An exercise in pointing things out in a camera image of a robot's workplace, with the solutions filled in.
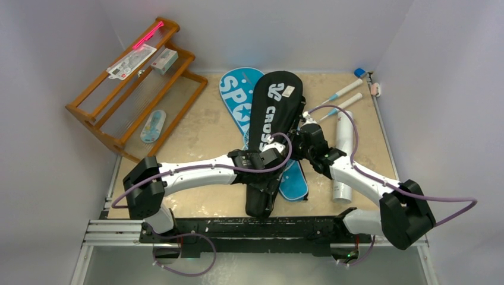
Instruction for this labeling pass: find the black Crossway racket cover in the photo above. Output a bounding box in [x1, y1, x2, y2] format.
[245, 71, 308, 219]

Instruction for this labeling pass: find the white shuttlecock tube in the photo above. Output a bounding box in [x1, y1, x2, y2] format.
[332, 110, 355, 204]

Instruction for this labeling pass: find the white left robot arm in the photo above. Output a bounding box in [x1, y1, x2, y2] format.
[122, 143, 288, 243]

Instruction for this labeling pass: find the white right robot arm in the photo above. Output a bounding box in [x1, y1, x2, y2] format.
[291, 123, 436, 250]

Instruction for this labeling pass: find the light blue badminton racket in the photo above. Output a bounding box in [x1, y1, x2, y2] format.
[318, 93, 363, 123]
[322, 78, 363, 105]

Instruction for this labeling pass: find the pink white clip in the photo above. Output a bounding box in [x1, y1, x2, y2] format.
[370, 83, 381, 97]

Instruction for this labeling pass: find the small blue block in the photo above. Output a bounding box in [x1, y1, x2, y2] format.
[354, 68, 368, 78]

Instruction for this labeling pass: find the blue racket cover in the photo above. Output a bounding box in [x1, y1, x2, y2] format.
[219, 67, 308, 202]

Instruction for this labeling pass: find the blue white plastic packet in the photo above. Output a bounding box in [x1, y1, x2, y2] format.
[140, 110, 166, 143]

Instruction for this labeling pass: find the wooden shelf rack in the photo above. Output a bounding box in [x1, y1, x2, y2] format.
[65, 17, 208, 162]

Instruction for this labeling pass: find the small white box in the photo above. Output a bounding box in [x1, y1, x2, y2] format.
[150, 48, 178, 75]

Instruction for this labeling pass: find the clear stationery packet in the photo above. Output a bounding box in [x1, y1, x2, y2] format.
[106, 43, 157, 80]

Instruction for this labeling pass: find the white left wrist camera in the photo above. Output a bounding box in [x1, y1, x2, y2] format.
[262, 141, 286, 156]

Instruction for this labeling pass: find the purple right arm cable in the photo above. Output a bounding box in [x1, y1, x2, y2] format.
[307, 104, 478, 228]

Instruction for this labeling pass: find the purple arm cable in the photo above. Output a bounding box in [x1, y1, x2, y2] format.
[307, 104, 478, 228]
[111, 132, 294, 209]

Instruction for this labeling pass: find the black metal base frame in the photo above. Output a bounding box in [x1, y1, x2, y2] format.
[80, 210, 428, 261]

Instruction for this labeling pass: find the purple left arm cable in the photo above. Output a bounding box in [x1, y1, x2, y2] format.
[111, 132, 294, 209]

